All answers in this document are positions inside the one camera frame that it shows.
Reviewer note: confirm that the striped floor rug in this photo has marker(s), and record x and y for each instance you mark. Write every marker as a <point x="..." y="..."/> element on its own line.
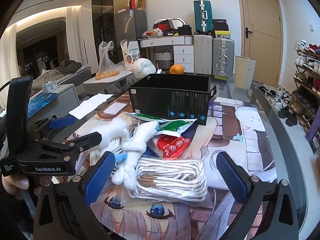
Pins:
<point x="222" y="88"/>

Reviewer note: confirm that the white fluffy cloth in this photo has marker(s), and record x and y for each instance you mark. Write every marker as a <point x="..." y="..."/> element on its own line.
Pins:
<point x="110" y="131"/>

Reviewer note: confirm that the woven basket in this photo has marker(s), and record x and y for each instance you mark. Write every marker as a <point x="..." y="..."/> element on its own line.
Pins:
<point x="163" y="59"/>

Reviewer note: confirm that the yellow black box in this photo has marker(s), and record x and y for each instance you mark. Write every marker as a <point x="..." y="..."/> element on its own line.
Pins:
<point x="222" y="34"/>

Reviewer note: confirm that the black flat boxes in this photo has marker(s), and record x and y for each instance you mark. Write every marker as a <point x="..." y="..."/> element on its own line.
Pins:
<point x="221" y="25"/>

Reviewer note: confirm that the grey fridge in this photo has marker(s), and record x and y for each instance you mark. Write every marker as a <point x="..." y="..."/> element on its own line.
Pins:
<point x="127" y="27"/>

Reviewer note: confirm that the white paper sheet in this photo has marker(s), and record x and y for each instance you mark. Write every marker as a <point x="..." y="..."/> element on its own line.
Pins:
<point x="91" y="105"/>

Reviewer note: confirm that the dark tall cabinet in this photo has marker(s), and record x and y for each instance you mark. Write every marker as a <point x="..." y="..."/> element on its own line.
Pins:
<point x="107" y="10"/>

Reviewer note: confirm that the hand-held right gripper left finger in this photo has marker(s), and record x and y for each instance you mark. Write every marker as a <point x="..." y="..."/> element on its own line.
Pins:
<point x="100" y="177"/>

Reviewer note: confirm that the open brown carton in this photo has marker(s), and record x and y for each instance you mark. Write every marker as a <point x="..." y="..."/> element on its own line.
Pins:
<point x="141" y="3"/>

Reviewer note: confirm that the plate of snacks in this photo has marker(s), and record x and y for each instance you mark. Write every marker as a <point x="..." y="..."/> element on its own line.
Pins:
<point x="152" y="33"/>

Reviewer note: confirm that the small white box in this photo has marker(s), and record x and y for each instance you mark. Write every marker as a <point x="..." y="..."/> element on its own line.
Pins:
<point x="50" y="86"/>

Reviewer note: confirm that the row of loose sneakers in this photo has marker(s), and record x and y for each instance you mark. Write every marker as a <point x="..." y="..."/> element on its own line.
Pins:
<point x="277" y="102"/>

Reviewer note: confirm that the beige cylindrical bin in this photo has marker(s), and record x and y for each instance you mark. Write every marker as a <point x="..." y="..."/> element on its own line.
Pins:
<point x="245" y="72"/>

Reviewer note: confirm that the white plastic-wrapped ball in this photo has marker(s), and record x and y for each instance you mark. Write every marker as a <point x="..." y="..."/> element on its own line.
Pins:
<point x="143" y="66"/>

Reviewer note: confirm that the silver suitcase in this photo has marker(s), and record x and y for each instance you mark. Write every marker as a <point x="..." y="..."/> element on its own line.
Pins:
<point x="223" y="57"/>

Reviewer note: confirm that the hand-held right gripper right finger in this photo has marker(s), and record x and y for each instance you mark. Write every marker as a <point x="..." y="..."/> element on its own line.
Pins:
<point x="231" y="177"/>

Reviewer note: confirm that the white desk with drawers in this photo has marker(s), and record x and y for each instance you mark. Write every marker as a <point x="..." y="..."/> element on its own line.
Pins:
<point x="183" y="55"/>

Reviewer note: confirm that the blue packs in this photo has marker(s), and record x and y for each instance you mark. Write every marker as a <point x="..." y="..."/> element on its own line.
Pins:
<point x="40" y="102"/>

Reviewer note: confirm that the purple mat bag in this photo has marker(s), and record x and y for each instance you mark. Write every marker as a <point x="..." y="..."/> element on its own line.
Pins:
<point x="315" y="140"/>

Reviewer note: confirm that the grey bedside cabinet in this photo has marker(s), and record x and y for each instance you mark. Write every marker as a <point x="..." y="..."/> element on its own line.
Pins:
<point x="62" y="97"/>

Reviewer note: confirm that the white fluffy plush toy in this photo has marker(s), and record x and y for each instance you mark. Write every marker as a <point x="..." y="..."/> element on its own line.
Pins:
<point x="131" y="146"/>

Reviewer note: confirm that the teal suitcase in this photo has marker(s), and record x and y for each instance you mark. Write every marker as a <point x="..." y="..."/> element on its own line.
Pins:
<point x="203" y="17"/>

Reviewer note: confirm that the black cardboard box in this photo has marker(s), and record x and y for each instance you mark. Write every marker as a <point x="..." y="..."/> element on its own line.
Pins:
<point x="170" y="100"/>

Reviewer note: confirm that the white curtain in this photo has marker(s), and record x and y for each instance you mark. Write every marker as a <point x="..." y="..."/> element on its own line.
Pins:
<point x="76" y="35"/>

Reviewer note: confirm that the beige suitcase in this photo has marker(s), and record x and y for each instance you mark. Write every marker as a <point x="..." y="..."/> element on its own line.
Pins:
<point x="203" y="53"/>

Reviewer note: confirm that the bed with grey bedding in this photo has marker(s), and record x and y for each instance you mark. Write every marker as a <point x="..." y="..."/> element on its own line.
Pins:
<point x="62" y="73"/>

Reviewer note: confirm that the wooden door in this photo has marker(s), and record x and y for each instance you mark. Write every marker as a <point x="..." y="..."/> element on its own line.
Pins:
<point x="260" y="30"/>

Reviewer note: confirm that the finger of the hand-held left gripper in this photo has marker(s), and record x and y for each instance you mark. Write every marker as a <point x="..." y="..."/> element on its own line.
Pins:
<point x="82" y="141"/>
<point x="61" y="123"/>

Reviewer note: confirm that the shoe rack with shoes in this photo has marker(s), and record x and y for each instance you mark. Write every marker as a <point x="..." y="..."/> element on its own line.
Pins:
<point x="307" y="80"/>

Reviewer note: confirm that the person's left hand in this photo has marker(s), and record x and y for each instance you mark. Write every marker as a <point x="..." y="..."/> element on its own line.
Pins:
<point x="15" y="183"/>

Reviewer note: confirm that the white green packet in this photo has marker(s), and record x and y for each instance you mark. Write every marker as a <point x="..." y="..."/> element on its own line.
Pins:
<point x="145" y="116"/>

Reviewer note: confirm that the green snack packet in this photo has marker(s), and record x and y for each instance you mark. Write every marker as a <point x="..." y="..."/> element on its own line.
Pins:
<point x="175" y="127"/>

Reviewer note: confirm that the red box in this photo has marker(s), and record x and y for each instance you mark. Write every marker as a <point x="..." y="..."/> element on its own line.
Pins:
<point x="133" y="3"/>

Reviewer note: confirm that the clear bag of kumquats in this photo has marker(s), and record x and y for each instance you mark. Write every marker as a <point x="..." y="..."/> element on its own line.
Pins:
<point x="106" y="67"/>

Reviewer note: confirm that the white fruit carton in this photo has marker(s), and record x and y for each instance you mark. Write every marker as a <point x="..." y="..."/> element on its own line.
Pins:
<point x="130" y="53"/>

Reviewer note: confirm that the red printed packet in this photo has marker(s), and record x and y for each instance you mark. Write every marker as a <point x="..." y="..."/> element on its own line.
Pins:
<point x="172" y="147"/>

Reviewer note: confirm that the orange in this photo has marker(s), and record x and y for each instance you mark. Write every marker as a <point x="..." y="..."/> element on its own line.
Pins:
<point x="176" y="69"/>

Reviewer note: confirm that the white arched chair back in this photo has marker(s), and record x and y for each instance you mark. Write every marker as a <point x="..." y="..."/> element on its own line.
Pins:
<point x="178" y="21"/>

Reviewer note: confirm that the white side table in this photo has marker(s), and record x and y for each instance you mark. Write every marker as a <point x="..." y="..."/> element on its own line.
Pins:
<point x="117" y="77"/>

